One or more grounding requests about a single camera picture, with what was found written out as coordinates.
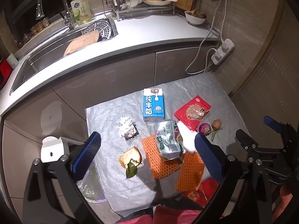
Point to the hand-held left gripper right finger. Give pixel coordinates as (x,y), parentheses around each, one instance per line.
(209,158)

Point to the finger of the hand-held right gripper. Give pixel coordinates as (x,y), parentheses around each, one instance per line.
(272,122)
(244,137)

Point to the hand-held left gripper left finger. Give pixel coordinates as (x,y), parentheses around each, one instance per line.
(87,154)

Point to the orange foam net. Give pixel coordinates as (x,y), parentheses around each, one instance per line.
(189,175)
(151,158)

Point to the white packet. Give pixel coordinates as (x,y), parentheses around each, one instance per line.
(186,137)

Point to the bread piece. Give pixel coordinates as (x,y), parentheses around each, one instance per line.
(130,156)

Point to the crushed drink can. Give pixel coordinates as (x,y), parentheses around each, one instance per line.
(165,142)

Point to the white tissue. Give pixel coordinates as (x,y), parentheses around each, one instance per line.
(125,127)

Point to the green leaf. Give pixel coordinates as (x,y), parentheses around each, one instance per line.
(130,171)

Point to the red snack packet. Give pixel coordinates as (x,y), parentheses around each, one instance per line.
(193,112)

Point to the dark wrapper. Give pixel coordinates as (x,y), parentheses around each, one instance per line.
(132,134)

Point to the blue and white milk carton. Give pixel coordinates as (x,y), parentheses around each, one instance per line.
(153,105)

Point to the person's right forearm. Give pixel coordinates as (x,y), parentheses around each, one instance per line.
(286,194)

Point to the thin green stem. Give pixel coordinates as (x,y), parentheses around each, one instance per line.
(219,128)

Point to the plain red box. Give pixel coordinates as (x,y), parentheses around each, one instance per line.
(210,187)

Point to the purple onion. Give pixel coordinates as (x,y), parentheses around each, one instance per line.
(204,129)

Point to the brown taro root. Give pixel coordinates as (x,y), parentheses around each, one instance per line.
(216,123)

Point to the red box with yellow print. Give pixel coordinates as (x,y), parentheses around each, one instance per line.
(192,197)

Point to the person's pink clothing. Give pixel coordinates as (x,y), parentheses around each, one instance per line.
(172,217)

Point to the beige kitchen cabinet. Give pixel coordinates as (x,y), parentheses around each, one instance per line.
(105,74)

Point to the white power strip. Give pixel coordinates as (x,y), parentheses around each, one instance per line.
(223,51)

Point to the stainless steel sink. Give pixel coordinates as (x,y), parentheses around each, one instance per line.
(46,56)

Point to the wooden board in sink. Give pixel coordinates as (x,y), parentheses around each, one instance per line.
(79,43)

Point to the red kitchen appliance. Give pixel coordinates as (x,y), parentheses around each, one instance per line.
(4,70)

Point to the small white box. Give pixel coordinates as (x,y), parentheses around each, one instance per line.
(12,60)

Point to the perforated metal steamer plate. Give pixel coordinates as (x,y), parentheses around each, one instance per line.
(100,28)

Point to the white bowl with food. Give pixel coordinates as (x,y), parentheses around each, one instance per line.
(193,19)

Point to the row of glass jars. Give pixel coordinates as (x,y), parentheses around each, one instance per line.
(37,28)

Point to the yellow dish soap bottle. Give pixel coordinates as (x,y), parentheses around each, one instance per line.
(80,11)

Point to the chrome kitchen faucet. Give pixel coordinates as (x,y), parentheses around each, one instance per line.
(40,12)

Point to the white spoon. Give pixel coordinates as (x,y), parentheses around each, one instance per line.
(171,0)

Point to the white plate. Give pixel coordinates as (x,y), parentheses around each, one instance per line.
(158,3)

